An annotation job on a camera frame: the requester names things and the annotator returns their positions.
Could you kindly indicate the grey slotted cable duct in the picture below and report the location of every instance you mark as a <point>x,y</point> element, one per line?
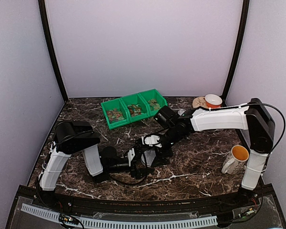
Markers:
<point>90,223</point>

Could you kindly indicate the right black frame post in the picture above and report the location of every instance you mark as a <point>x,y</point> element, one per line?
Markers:
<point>237,49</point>

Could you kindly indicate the green bin with star candies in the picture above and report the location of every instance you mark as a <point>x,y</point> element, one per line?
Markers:
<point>115,113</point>

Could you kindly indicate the metal scoop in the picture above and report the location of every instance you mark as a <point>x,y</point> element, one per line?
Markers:
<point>181,112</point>

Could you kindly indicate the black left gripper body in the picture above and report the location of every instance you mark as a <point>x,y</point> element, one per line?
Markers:
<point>133,164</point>

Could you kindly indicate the orange and white bowl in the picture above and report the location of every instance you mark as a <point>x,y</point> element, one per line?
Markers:
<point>213,101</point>

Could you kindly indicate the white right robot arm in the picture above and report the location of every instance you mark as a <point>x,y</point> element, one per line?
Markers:
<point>252,117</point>

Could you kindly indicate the black frame post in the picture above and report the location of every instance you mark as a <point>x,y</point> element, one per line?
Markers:
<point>237,49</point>
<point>50,47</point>

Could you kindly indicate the left black frame post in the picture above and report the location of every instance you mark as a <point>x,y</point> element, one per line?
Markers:
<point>50,47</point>

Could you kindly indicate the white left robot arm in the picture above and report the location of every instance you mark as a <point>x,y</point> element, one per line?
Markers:
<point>78,136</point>

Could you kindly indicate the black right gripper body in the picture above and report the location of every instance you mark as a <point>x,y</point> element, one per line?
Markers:
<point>174,136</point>

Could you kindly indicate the green bin with lollipops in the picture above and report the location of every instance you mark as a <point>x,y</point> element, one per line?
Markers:
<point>136,107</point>

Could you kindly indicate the white mug orange inside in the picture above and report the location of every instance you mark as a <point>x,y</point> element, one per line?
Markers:
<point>235,160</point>

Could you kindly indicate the clear round plastic lid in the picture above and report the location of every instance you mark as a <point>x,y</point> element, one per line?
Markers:
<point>148,157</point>

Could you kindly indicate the green bin with popsicle candies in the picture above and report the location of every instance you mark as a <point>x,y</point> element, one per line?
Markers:
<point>154,100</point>

